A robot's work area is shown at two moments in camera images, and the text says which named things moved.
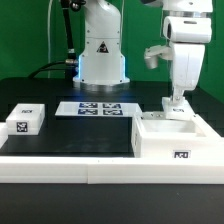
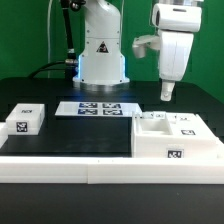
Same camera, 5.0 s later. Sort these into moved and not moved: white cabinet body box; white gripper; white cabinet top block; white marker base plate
Moved: white gripper
Not moved: white cabinet top block; white cabinet body box; white marker base plate
